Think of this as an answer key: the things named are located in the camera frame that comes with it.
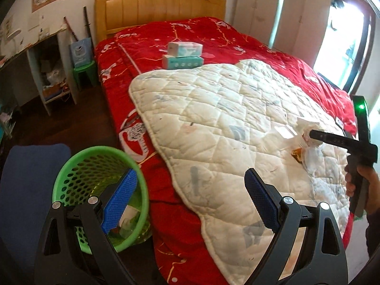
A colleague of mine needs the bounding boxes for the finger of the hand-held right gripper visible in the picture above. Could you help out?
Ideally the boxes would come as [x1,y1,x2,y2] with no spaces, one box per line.
[309,130,358,148]

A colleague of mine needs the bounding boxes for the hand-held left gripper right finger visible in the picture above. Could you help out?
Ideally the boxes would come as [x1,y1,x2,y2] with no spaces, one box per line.
[244,168,348,285]

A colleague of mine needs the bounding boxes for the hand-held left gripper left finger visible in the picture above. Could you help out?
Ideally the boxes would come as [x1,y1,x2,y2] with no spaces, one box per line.
[34,168,139,285]

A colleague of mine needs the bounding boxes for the white paper cup green label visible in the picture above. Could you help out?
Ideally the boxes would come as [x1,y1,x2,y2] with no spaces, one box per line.
[118,204,141,230]

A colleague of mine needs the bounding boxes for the white tissue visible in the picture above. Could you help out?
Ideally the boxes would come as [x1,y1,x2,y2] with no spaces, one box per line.
[297,118,323,149]

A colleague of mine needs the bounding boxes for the green plastic mesh basket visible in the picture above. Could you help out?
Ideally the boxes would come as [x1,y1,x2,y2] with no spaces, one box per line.
[52,146,150,255]

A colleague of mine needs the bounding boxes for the person's right forearm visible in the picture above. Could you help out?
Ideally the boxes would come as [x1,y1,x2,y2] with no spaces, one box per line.
[365,211,380,258]

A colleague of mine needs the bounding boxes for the person's right hand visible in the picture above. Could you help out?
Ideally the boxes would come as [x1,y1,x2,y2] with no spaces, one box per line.
[344,164,380,215]

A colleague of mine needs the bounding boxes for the black smartphone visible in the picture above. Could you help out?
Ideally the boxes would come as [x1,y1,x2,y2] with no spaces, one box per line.
[335,117,357,138]

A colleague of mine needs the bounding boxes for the blue chair seat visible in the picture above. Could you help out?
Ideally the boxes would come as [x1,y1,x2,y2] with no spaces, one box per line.
[0,143,72,271]

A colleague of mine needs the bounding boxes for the white quilted mat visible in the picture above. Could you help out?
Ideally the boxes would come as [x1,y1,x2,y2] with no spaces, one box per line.
[128,59,351,285]

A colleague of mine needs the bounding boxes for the dark framed window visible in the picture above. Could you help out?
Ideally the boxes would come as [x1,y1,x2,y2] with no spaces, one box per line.
[312,0,376,96]

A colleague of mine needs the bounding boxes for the green plastic stool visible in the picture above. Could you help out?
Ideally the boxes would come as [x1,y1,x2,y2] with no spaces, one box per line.
[73,60,99,91]

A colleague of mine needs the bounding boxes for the white wardrobe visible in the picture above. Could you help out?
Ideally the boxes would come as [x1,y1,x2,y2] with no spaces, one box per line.
[233,0,332,56]

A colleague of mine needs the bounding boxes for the teal tissue pack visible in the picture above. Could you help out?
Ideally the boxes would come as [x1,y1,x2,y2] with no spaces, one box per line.
[162,55,205,71]

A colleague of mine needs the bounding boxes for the blue paper bag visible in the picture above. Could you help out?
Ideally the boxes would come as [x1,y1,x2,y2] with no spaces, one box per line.
[69,38,93,68]

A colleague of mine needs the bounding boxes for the red printed blanket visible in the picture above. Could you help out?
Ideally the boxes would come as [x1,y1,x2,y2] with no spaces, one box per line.
[94,16,359,285]

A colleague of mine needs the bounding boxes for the white desk with shelves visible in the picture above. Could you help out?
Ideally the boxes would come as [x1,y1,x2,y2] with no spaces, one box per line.
[0,26,79,117]

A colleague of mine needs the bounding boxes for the white tissue pack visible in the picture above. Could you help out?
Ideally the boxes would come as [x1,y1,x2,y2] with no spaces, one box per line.
[167,42,204,58]

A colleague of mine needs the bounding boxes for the brown wooden stick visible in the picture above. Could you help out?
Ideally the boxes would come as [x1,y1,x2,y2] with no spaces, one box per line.
[63,17,79,42]

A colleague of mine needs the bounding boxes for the dark long sword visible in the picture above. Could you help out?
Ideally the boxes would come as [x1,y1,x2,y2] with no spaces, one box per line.
[83,6,93,41]

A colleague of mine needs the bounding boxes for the wooden bed headboard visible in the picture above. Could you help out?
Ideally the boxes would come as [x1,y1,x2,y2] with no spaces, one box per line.
[95,0,227,41]

